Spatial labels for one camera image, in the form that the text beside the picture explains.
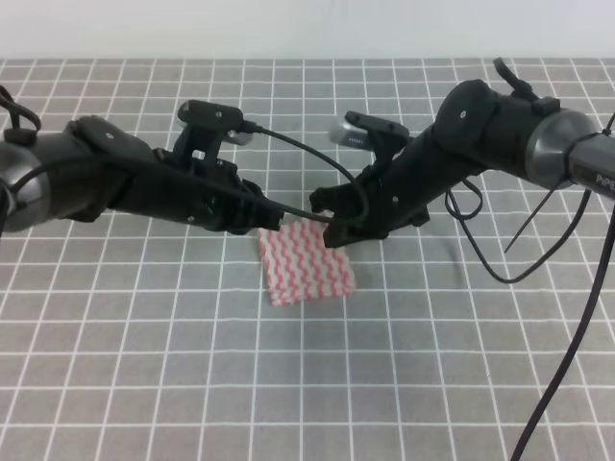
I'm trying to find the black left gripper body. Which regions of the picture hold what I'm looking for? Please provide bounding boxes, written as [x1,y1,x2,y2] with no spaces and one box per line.
[110,146,259,234]

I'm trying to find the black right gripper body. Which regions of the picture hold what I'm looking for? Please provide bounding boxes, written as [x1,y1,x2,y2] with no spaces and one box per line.
[356,138,432,238]

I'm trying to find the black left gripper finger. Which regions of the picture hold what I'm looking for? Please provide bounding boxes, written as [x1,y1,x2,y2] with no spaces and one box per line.
[230,210,283,235]
[241,180,283,216]

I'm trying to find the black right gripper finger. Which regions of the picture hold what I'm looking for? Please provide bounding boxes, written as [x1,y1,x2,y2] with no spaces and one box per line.
[309,184,365,216]
[323,218,384,248]

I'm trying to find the pink wavy striped towel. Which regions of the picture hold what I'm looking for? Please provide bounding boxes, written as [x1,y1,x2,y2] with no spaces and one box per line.
[258,219,357,305]

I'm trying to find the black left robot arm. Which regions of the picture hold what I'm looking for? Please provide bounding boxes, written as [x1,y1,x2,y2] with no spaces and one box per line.
[1,89,283,234]

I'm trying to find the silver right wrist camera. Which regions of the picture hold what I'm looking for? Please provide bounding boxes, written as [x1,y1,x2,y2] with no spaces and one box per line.
[327,110,410,155]

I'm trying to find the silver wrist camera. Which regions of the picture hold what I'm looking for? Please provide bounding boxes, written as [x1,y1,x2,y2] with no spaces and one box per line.
[178,100,253,146]
[327,110,410,155]

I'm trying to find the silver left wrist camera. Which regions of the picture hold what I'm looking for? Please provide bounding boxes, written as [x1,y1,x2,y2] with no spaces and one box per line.
[178,100,253,146]

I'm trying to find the black left camera cable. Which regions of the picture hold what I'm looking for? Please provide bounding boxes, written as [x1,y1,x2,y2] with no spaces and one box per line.
[0,122,370,227]

